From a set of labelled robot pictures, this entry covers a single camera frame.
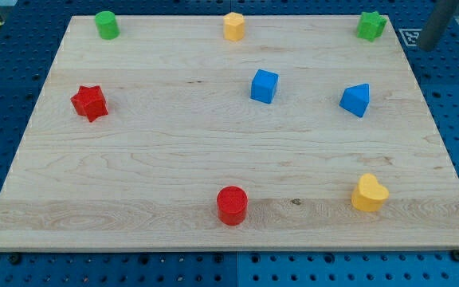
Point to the blue cube block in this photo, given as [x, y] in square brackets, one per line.
[264, 86]

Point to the blue triangle block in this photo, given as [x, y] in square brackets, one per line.
[355, 99]

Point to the red cylinder block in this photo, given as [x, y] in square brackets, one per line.
[232, 205]

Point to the wooden board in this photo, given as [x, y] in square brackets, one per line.
[181, 126]

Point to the yellow hexagon block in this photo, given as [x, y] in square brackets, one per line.
[233, 26]

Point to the red star block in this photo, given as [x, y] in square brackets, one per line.
[90, 102]

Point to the yellow heart block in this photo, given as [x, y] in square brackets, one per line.
[369, 194]

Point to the green cylinder block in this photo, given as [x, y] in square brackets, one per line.
[107, 25]

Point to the green star block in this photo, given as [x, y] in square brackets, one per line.
[370, 25]

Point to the white fiducial marker tag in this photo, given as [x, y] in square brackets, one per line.
[409, 36]

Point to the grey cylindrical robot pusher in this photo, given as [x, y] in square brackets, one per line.
[436, 24]

